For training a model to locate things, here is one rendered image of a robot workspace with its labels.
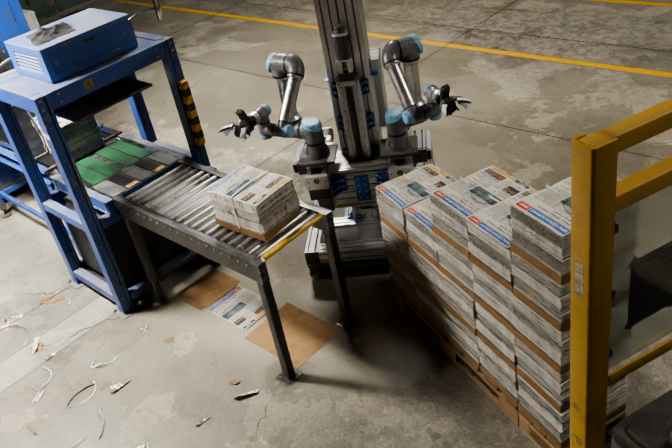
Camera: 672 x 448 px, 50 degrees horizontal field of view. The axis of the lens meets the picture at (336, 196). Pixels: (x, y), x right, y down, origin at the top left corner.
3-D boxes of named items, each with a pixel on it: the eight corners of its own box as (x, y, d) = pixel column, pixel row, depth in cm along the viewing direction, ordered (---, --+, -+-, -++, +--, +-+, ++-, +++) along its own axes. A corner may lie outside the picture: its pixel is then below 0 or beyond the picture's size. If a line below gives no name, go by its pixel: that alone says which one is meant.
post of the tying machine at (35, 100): (136, 308, 471) (48, 93, 390) (125, 316, 466) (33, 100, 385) (129, 303, 476) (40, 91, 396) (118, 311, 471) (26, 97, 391)
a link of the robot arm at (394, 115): (383, 130, 426) (380, 109, 419) (403, 123, 429) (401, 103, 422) (391, 137, 416) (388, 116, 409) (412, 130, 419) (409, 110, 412)
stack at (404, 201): (445, 276, 445) (432, 161, 402) (580, 392, 352) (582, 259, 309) (392, 302, 433) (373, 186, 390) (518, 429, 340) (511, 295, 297)
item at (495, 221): (531, 188, 321) (531, 186, 321) (577, 214, 299) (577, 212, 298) (464, 219, 309) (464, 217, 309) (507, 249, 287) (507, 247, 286)
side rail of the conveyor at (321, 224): (336, 228, 389) (332, 210, 382) (329, 233, 386) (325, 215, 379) (187, 172, 473) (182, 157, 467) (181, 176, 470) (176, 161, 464)
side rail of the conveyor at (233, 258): (270, 279, 360) (265, 260, 353) (262, 285, 357) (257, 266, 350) (124, 210, 444) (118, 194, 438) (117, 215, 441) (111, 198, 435)
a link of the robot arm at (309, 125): (318, 145, 423) (313, 125, 416) (299, 143, 430) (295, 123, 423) (328, 136, 431) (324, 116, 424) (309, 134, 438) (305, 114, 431)
